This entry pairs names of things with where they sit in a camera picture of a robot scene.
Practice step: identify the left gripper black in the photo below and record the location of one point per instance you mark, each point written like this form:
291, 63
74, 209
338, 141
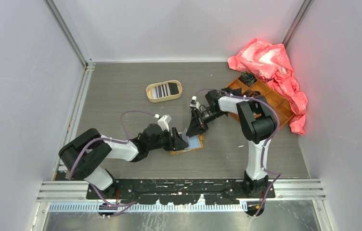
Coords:
175, 141

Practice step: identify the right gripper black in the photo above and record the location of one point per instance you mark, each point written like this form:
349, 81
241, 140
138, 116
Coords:
197, 124

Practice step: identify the orange card holder wallet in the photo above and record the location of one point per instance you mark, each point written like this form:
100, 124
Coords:
195, 143

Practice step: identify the black credit card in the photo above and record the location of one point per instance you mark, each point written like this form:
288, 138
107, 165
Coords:
173, 88

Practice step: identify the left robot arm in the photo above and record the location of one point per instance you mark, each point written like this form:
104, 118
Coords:
83, 155

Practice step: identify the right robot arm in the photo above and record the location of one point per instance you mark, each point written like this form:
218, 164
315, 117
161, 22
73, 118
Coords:
258, 124

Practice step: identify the stack of striped cards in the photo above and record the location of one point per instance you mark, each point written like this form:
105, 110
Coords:
160, 91

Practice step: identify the beige oval tray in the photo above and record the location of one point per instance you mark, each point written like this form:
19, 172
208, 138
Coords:
169, 98

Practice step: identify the dark rolled item left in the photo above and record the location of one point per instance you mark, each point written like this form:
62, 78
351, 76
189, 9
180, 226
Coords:
234, 92

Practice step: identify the dark rolled item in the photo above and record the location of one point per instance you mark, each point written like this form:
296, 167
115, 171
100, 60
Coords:
234, 92
251, 93
247, 78

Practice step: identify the dark rolled item right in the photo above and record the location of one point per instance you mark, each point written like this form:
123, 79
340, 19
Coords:
251, 93

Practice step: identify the dark rolled item upper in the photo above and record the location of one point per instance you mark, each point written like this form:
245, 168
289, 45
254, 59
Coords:
247, 78

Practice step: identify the orange compartment organizer box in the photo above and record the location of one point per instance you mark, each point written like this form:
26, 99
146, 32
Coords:
275, 100

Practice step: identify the pink plastic bag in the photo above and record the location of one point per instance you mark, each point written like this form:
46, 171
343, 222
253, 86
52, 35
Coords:
270, 63

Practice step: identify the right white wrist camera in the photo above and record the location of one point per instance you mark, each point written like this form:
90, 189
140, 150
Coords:
194, 104

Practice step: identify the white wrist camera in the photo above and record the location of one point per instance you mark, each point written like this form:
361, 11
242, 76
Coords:
194, 104
163, 121

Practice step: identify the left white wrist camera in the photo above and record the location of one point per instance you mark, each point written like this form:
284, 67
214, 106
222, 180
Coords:
163, 121

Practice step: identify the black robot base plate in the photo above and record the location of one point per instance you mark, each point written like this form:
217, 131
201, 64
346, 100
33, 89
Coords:
182, 191

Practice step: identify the aluminium front rail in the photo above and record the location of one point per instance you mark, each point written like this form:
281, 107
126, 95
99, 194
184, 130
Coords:
79, 196

